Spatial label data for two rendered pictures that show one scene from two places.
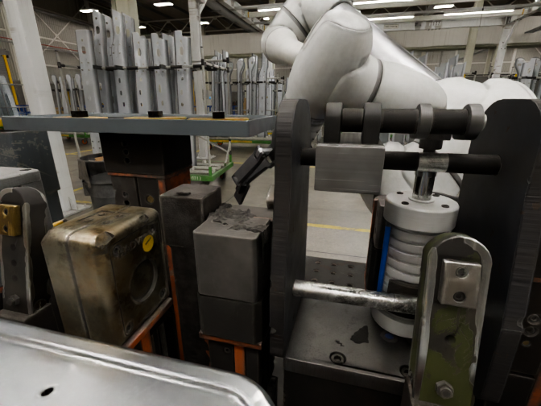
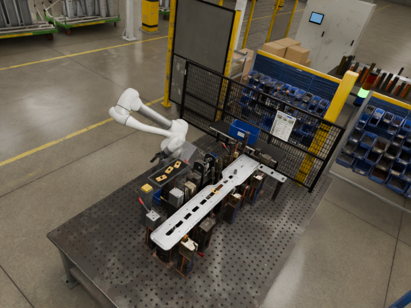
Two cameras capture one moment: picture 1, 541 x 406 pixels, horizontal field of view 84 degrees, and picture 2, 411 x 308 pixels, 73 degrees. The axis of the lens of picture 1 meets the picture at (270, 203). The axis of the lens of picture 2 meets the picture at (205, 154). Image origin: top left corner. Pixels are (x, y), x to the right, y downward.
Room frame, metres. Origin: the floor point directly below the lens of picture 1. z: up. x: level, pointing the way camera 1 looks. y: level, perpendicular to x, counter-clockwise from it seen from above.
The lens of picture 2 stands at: (-0.25, 1.78, 2.74)
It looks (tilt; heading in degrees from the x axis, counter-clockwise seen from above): 38 degrees down; 285
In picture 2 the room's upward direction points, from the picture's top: 11 degrees clockwise
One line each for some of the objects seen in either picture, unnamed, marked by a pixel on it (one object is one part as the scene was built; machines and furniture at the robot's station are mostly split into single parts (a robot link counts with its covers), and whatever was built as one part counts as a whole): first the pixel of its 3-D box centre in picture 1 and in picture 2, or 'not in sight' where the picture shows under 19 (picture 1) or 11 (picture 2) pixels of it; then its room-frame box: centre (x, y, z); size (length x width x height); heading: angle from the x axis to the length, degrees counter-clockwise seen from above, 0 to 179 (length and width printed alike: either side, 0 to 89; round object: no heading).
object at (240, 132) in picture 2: not in sight; (244, 131); (0.09, -0.89, 1.10); 0.30 x 0.17 x 0.13; 170
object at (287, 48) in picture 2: not in sight; (283, 68); (0.14, -5.14, 0.52); 1.20 x 0.80 x 1.05; 72
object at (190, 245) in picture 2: not in sight; (186, 257); (0.04, 0.66, 0.88); 0.15 x 0.11 x 0.36; 165
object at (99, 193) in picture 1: (115, 194); not in sight; (2.66, 1.43, 0.36); 0.54 x 0.50 x 0.73; 165
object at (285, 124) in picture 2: not in sight; (282, 126); (-0.28, -0.91, 1.30); 0.23 x 0.02 x 0.31; 165
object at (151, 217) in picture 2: not in sight; (151, 230); (0.39, 0.58, 0.88); 0.11 x 0.10 x 0.36; 165
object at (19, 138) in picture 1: (45, 246); (146, 208); (0.52, 0.44, 0.92); 0.08 x 0.08 x 0.44; 75
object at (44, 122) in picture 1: (145, 122); (169, 172); (0.46, 0.18, 1.16); 0.37 x 0.14 x 0.02; 75
